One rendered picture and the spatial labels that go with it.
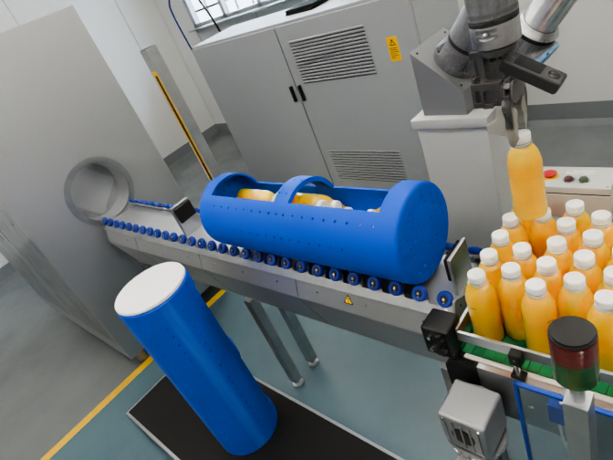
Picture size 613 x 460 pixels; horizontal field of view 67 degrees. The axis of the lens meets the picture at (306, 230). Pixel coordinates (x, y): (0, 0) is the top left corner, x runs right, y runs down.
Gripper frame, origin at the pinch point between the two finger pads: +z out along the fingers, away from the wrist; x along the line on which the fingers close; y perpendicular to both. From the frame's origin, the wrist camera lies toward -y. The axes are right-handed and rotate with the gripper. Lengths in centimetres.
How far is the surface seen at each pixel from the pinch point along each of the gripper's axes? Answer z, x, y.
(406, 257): 25.4, 16.3, 25.9
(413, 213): 17.3, 7.8, 26.1
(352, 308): 49, 19, 50
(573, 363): 12, 45, -21
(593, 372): 15, 43, -23
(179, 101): -9, -27, 165
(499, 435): 59, 36, 0
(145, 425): 120, 75, 174
